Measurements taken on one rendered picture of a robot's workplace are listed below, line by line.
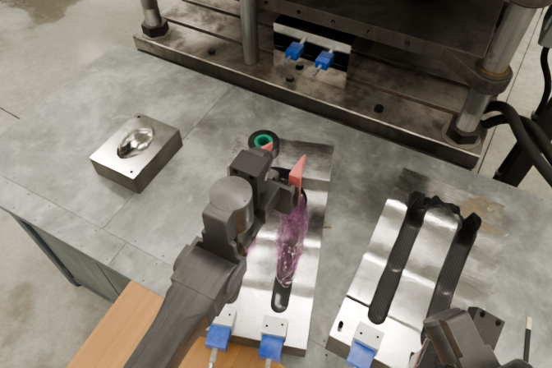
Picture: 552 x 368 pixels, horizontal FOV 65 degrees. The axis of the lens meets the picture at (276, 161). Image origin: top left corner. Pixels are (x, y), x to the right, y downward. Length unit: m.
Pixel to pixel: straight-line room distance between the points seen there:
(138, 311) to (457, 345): 0.68
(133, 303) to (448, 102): 1.11
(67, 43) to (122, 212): 2.27
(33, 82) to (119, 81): 1.58
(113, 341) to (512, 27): 1.14
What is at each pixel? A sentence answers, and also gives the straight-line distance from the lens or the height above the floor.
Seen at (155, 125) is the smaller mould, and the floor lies 0.87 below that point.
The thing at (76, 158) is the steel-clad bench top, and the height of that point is 0.80.
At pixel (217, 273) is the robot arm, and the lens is 0.58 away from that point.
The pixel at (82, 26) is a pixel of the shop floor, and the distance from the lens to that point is 3.48.
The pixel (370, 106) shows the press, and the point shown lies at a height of 0.79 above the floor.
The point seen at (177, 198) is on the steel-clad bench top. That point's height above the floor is 0.80.
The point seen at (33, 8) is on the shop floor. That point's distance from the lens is 3.85.
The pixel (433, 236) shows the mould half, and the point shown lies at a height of 0.92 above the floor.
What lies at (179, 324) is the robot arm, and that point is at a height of 1.23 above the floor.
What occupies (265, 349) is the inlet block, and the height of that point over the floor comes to 0.87.
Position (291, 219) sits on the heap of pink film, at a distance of 1.00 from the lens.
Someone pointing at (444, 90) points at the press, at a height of 0.79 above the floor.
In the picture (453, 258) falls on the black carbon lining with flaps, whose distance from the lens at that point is 1.02.
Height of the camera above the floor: 1.75
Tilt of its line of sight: 50 degrees down
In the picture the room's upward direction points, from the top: straight up
